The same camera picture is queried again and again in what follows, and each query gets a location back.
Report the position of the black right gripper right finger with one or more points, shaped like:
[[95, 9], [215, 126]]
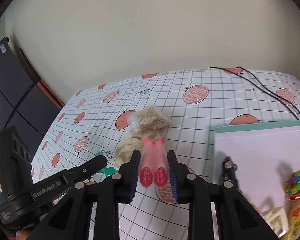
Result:
[[236, 217]]

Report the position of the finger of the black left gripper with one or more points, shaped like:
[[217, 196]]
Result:
[[78, 175]]

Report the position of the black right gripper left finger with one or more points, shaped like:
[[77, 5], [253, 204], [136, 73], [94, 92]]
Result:
[[71, 217]]

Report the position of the cream plastic hair claw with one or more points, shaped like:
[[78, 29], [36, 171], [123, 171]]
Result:
[[277, 220]]

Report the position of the yellow rice cracker packet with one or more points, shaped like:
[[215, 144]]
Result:
[[294, 217]]

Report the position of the green plastic hair clip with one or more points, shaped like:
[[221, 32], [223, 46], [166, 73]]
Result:
[[110, 168]]

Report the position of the black toy car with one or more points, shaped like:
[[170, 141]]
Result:
[[229, 169]]

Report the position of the pomegranate grid tablecloth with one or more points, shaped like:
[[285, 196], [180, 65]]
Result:
[[253, 116]]

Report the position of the colourful building block toy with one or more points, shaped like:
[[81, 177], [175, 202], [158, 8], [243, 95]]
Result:
[[292, 184]]

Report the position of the teal white shallow box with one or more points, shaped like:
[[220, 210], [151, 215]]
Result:
[[266, 154]]

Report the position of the bag of cotton swabs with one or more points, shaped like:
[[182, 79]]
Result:
[[151, 117]]

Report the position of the dark cabinet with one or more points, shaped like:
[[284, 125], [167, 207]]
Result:
[[25, 102]]

